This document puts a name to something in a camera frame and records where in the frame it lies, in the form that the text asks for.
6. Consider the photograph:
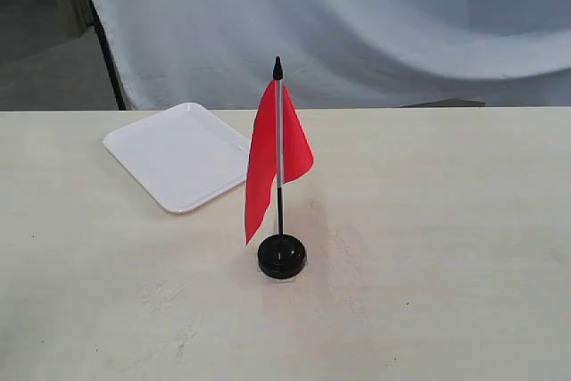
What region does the white rectangular plastic tray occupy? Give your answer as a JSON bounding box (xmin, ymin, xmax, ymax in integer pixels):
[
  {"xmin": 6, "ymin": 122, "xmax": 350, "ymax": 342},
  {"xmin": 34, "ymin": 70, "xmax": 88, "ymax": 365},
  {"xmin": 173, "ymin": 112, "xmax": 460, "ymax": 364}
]
[{"xmin": 103, "ymin": 103, "xmax": 250, "ymax": 214}]

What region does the small red flag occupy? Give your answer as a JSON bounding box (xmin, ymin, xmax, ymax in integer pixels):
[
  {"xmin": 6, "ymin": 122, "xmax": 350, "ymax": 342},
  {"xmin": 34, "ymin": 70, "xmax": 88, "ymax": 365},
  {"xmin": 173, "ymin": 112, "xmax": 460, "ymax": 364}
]
[{"xmin": 244, "ymin": 58, "xmax": 314, "ymax": 241}]

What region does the black backdrop stand pole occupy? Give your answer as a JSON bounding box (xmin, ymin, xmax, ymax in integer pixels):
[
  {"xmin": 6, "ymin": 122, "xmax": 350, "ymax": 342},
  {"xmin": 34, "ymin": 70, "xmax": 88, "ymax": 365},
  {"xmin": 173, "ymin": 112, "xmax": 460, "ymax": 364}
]
[{"xmin": 88, "ymin": 0, "xmax": 127, "ymax": 111}]

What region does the black round flag base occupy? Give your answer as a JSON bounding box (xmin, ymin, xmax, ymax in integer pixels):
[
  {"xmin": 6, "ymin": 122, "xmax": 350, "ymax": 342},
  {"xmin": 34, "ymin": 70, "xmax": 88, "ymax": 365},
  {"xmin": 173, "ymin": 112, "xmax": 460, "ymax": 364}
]
[{"xmin": 257, "ymin": 234, "xmax": 307, "ymax": 280}]

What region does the white fabric backdrop curtain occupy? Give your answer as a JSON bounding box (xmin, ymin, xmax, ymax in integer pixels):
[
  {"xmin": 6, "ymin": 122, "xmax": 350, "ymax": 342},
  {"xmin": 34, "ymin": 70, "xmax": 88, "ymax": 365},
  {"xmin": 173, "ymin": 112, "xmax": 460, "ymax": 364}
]
[{"xmin": 93, "ymin": 0, "xmax": 570, "ymax": 110}]

